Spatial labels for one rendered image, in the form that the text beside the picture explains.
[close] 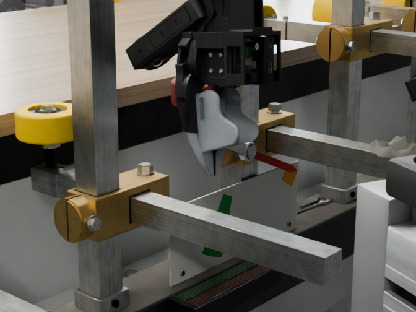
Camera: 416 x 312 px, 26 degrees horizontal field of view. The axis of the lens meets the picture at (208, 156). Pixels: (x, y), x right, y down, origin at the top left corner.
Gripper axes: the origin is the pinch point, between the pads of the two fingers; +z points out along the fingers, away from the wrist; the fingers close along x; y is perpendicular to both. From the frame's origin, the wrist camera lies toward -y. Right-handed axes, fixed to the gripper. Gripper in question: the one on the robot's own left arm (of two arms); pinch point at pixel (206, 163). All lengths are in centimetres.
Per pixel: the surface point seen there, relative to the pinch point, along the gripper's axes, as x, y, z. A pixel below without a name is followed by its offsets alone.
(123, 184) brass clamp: -0.8, -11.0, 3.2
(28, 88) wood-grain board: 9.6, -36.6, -6.3
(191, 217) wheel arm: -2.2, -0.5, 5.5
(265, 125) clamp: 22.8, -6.8, -1.3
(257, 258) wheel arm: -2.8, 8.0, 8.6
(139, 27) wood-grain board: 60, -59, -14
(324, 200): 43.1, -9.1, 12.4
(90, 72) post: -7.1, -9.7, -9.8
